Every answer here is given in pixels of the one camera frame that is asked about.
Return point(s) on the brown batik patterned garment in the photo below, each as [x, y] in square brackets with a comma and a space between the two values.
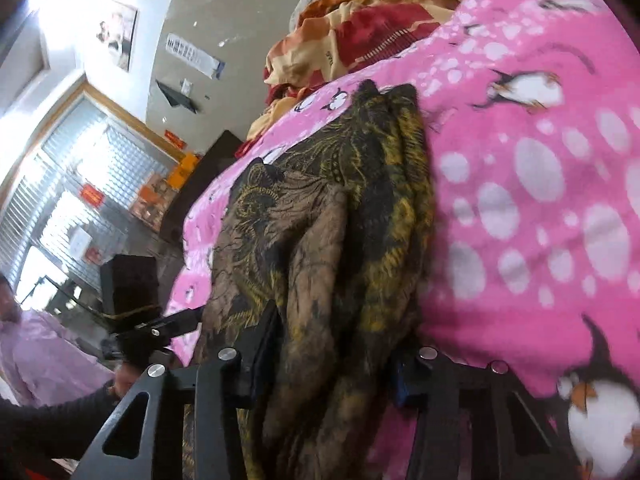
[333, 233]

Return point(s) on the orange box on table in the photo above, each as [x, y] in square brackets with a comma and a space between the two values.
[183, 170]

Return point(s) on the framed picture on wall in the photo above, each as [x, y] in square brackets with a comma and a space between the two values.
[115, 32]

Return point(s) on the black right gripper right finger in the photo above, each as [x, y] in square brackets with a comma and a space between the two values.
[475, 422]

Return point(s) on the dark cloth hanging on wall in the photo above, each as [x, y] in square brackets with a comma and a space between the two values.
[177, 99]

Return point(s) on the dark wooden side table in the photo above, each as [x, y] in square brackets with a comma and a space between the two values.
[218, 158]

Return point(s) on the pink penguin bed sheet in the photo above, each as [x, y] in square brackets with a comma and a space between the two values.
[531, 111]

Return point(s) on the glass block window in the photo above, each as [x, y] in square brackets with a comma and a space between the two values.
[69, 207]

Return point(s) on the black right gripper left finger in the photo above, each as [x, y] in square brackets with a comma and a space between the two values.
[197, 405]

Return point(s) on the white wall poster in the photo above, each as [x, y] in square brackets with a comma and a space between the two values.
[194, 57]

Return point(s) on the person's left hand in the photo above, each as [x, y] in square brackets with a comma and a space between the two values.
[127, 373]

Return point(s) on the red orange floral blanket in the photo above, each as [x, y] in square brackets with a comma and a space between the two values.
[333, 38]

